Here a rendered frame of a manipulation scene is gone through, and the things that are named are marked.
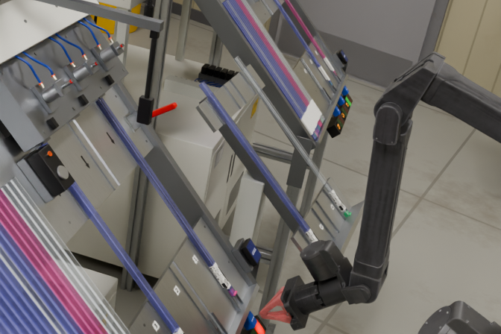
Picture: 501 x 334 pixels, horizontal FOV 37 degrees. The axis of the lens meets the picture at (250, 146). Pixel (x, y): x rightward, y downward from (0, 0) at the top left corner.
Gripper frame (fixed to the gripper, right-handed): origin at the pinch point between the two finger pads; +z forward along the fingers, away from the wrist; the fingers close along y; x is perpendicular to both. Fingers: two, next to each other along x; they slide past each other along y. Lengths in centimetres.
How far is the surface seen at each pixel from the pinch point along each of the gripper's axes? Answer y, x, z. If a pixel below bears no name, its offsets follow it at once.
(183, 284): 11.5, -18.1, 4.3
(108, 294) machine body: -3.8, -15.6, 33.9
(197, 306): 12.3, -13.0, 4.0
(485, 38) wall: -342, 62, -26
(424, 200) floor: -209, 87, 19
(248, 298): -2.2, -3.4, 2.5
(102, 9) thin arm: 19, -69, -18
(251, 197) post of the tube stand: -37.1, -11.5, 7.4
